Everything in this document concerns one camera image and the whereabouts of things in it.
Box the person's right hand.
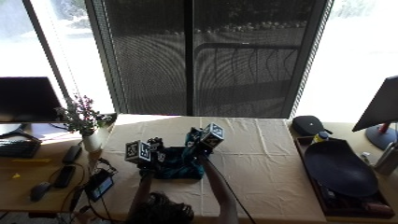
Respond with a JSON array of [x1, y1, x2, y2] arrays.
[[183, 126, 215, 157]]

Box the person's left hand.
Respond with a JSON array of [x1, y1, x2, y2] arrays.
[[142, 136, 167, 175]]

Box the dark teal cloth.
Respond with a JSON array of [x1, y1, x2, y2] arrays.
[[153, 126, 206, 181]]

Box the white marker cube left glove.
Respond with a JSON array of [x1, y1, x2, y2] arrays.
[[123, 139, 153, 165]]

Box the white marker cube glove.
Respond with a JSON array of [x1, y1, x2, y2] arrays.
[[198, 122, 226, 148], [123, 139, 153, 165]]

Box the white marker cube right glove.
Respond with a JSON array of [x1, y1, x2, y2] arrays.
[[198, 122, 226, 148]]

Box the white vase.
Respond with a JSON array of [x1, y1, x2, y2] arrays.
[[81, 128, 103, 153]]

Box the cream tablecloth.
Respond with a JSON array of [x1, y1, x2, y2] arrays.
[[75, 114, 328, 224]]

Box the smartphone with blue screen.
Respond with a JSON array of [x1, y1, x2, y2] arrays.
[[83, 168, 115, 203]]

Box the person's head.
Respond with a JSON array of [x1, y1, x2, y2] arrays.
[[125, 191, 195, 224]]

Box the black remote control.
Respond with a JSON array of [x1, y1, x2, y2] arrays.
[[53, 164, 77, 189], [61, 145, 83, 164]]

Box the purple flowering plant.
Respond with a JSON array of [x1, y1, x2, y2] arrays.
[[54, 94, 118, 137]]

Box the dark mesh window screen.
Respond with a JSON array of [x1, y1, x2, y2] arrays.
[[85, 0, 334, 119]]

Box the yellow ruler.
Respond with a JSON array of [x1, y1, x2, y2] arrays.
[[10, 158, 52, 164]]

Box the black keyboard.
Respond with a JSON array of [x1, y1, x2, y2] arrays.
[[0, 138, 42, 160]]

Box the black computer monitor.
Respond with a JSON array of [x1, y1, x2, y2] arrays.
[[0, 76, 65, 124]]

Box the dark oval platter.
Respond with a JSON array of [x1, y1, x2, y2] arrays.
[[303, 138, 379, 198]]

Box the dark wooden tray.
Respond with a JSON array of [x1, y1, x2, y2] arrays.
[[294, 135, 395, 219]]

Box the dark monitor with red stand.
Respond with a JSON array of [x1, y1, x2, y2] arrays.
[[350, 75, 398, 151]]

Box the silver metal canister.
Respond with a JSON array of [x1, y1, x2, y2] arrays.
[[372, 142, 398, 176]]

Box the black cables on desk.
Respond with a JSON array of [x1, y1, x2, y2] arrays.
[[48, 157, 119, 223]]

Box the black glove cable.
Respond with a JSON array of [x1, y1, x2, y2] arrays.
[[203, 155, 256, 224]]

